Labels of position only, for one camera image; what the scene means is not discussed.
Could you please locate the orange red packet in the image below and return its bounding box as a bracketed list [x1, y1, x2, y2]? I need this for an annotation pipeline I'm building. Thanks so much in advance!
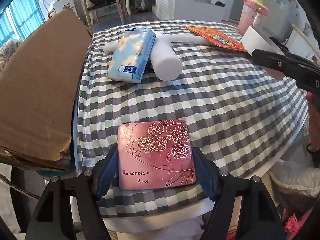
[185, 25, 247, 52]

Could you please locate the pink rose tin box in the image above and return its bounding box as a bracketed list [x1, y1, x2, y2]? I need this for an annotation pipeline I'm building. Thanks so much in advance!
[118, 119, 196, 190]

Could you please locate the thick white foam cylinder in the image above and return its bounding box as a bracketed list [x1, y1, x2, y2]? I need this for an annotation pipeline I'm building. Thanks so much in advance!
[150, 31, 183, 81]

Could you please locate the blue floral tissue pack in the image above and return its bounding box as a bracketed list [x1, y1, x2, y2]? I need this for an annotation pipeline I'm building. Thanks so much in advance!
[106, 28, 156, 84]

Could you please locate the thin white foam tube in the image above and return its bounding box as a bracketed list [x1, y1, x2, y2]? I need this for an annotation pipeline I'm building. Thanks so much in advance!
[103, 33, 213, 54]

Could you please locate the pink water bottle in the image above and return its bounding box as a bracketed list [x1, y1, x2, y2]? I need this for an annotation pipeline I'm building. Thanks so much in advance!
[238, 0, 269, 35]

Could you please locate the brown cardboard box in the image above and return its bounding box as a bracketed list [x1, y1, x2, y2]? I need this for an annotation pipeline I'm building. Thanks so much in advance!
[1, 8, 92, 172]

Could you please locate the wooden chair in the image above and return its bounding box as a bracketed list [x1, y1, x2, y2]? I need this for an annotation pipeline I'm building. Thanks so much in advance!
[79, 0, 126, 32]

